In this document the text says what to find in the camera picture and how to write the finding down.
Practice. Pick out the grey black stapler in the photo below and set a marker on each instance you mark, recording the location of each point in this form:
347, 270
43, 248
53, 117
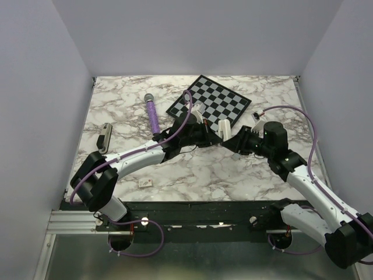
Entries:
103, 140

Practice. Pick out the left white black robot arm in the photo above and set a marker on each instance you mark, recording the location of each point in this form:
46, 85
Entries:
95, 180

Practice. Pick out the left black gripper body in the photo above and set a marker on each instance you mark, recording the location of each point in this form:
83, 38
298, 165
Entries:
200, 135

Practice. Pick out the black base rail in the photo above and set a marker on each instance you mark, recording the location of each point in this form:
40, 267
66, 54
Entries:
199, 222

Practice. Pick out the large silver staple strip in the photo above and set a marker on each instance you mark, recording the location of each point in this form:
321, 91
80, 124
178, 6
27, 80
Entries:
235, 156

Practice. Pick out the aluminium frame rail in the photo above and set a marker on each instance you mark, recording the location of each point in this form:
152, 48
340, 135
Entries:
62, 223

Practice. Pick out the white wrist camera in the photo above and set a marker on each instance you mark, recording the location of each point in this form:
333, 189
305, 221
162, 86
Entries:
259, 121
197, 110

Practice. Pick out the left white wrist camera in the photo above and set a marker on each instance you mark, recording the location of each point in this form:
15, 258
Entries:
197, 110

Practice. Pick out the black white chessboard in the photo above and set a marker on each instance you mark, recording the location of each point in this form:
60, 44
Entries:
220, 102

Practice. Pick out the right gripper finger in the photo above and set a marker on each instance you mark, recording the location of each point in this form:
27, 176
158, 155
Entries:
235, 141
232, 148

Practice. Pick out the white stapler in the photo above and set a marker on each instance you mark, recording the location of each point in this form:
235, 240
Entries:
224, 130

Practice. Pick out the purple glitter microphone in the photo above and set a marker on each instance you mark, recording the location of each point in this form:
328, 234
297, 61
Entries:
152, 113

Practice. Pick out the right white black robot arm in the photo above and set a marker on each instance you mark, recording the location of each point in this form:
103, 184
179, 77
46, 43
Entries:
344, 233

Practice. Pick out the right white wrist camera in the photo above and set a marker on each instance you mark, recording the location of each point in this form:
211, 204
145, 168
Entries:
259, 121

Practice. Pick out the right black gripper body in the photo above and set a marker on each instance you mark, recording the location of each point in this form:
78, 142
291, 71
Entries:
252, 143

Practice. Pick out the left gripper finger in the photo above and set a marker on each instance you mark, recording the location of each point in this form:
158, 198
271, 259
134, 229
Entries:
215, 142
211, 135

